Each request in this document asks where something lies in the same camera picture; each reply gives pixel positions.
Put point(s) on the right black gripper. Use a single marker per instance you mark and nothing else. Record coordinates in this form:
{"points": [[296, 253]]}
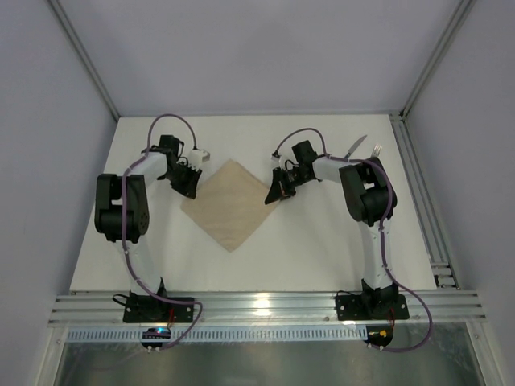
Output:
{"points": [[281, 182]]}

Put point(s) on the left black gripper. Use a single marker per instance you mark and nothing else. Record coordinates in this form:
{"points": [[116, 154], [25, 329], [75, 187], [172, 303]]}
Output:
{"points": [[183, 176]]}

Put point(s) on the beige cloth napkin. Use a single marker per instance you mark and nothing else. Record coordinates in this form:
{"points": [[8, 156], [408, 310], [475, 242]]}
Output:
{"points": [[230, 205]]}

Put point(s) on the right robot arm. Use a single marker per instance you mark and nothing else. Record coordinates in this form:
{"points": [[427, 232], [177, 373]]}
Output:
{"points": [[370, 201]]}

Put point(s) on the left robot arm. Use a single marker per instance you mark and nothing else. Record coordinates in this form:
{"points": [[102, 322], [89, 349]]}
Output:
{"points": [[122, 216]]}

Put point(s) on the left controller board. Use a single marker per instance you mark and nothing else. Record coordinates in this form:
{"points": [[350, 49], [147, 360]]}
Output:
{"points": [[155, 338]]}

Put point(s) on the controller board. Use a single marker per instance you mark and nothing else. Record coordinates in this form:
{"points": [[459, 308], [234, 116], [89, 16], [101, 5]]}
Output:
{"points": [[155, 338], [378, 337]]}

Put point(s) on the right controller board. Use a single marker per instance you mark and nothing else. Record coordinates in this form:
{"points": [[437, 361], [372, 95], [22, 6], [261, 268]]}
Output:
{"points": [[378, 337]]}

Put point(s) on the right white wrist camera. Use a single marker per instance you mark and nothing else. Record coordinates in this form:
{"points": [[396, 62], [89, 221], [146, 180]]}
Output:
{"points": [[276, 158]]}

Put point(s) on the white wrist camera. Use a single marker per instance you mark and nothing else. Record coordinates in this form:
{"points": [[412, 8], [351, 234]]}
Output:
{"points": [[197, 158], [276, 158]]}

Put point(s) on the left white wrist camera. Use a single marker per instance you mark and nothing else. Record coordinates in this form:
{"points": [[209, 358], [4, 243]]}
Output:
{"points": [[197, 158]]}

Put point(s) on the knife with green handle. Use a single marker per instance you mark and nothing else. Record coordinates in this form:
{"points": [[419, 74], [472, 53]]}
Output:
{"points": [[355, 146]]}

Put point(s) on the fork with green handle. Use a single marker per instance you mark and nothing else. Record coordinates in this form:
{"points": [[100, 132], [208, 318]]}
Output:
{"points": [[376, 152]]}

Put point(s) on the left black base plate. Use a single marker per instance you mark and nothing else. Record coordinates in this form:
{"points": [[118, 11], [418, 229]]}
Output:
{"points": [[177, 309]]}

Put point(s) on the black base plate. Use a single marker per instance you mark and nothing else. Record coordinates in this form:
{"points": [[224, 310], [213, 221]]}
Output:
{"points": [[358, 307], [177, 309]]}

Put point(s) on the slotted cable duct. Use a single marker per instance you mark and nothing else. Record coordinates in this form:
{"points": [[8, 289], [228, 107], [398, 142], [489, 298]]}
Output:
{"points": [[223, 334]]}

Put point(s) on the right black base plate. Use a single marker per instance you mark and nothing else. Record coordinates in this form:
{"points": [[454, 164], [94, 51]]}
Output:
{"points": [[358, 307]]}

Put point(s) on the left aluminium frame post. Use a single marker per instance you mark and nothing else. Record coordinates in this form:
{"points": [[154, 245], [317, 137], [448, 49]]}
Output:
{"points": [[83, 56]]}

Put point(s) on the aluminium frame post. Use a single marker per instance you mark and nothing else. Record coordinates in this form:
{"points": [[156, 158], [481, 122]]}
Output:
{"points": [[83, 56], [442, 46]]}

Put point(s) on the right aluminium side rail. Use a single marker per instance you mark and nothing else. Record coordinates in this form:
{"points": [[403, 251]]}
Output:
{"points": [[432, 232]]}

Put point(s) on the front aluminium rail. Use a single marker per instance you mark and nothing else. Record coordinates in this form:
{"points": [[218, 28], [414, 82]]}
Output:
{"points": [[261, 308]]}

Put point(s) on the right aluminium frame post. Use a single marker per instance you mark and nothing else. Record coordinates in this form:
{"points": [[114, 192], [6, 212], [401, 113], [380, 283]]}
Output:
{"points": [[442, 46]]}

